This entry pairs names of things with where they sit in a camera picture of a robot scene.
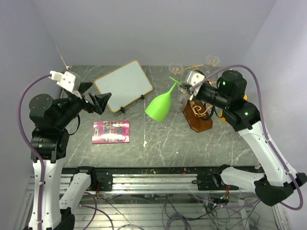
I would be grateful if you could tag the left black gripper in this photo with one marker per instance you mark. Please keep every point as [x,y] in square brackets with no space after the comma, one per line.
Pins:
[99,101]

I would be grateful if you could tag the green plastic goblet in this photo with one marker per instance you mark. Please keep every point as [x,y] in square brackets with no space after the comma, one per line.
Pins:
[159,107]

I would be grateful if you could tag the clear tall wine glass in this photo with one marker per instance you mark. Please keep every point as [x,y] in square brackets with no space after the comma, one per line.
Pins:
[175,68]

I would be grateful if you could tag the clear front wine glass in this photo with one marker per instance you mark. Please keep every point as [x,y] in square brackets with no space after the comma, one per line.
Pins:
[179,102]

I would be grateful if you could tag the clear small wine glass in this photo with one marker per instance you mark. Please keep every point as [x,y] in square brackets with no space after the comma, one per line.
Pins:
[211,63]

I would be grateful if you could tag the orange plastic goblet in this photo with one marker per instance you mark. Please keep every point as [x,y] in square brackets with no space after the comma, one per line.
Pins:
[221,114]

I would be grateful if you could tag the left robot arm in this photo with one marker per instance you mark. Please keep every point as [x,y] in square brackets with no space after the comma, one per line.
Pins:
[49,146]

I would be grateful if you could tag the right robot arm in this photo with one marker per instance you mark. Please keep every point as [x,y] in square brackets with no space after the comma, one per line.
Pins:
[279,179]

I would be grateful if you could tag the gold wine glass rack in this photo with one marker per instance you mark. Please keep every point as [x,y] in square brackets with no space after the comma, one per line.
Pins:
[197,114]

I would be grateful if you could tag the yellow framed whiteboard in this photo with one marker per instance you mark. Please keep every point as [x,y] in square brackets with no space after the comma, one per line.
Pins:
[127,84]

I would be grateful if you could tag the pink booklet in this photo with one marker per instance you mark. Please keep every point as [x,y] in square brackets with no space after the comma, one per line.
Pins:
[109,132]

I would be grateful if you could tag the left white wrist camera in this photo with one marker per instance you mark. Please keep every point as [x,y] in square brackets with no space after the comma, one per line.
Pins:
[67,81]

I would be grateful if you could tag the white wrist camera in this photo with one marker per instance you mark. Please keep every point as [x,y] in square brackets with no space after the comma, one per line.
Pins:
[67,81]
[193,78]

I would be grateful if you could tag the aluminium mounting rail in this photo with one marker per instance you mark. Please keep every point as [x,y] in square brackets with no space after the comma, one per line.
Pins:
[159,180]

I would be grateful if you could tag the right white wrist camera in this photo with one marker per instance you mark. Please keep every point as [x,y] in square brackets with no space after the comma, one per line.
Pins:
[193,78]

